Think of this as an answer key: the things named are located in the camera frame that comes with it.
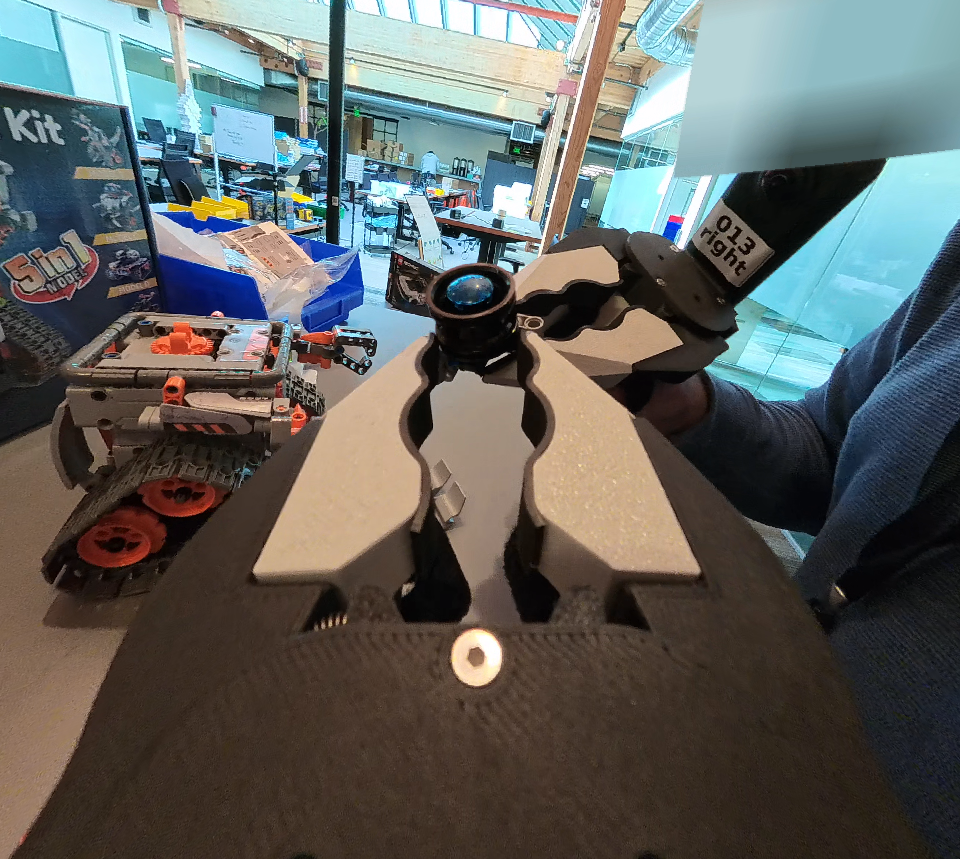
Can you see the blue storage bin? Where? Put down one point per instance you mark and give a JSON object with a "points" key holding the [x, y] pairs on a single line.
{"points": [[210, 289]]}

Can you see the blue robot kit box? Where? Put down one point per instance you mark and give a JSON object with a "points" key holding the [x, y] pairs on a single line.
{"points": [[67, 236]]}

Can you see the whiteboard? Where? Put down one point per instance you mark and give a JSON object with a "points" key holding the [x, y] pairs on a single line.
{"points": [[244, 133]]}

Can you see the white standing sign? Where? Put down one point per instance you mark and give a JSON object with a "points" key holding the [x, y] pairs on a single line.
{"points": [[424, 229]]}

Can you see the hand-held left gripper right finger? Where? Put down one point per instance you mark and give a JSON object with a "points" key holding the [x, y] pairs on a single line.
{"points": [[615, 499]]}

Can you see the silver cylinder connector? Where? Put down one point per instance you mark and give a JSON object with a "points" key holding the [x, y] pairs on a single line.
{"points": [[531, 323]]}

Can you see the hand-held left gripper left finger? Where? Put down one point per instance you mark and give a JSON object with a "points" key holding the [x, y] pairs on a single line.
{"points": [[345, 499]]}

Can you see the wooden work table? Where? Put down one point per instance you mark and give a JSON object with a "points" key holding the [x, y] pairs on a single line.
{"points": [[487, 229]]}

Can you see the black product box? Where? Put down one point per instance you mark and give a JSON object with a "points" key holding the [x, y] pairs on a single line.
{"points": [[409, 281]]}

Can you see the blue translucent ball piece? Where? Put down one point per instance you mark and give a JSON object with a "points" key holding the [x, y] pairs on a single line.
{"points": [[469, 290]]}

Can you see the black toy wheel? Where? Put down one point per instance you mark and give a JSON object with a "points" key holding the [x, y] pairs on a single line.
{"points": [[472, 334]]}

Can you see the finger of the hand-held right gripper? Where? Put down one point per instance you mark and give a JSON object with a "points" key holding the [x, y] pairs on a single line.
{"points": [[577, 270], [630, 338]]}

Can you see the white block with orange pins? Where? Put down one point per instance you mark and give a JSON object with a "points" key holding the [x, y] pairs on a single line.
{"points": [[446, 495]]}

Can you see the yellow storage bins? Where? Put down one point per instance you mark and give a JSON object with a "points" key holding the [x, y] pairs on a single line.
{"points": [[214, 206]]}

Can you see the tracked toy robot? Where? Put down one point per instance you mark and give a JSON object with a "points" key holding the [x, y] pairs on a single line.
{"points": [[187, 386]]}

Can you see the black pole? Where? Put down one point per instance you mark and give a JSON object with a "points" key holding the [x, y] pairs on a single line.
{"points": [[337, 49]]}

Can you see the person's right hand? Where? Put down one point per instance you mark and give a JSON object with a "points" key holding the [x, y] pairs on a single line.
{"points": [[679, 405]]}

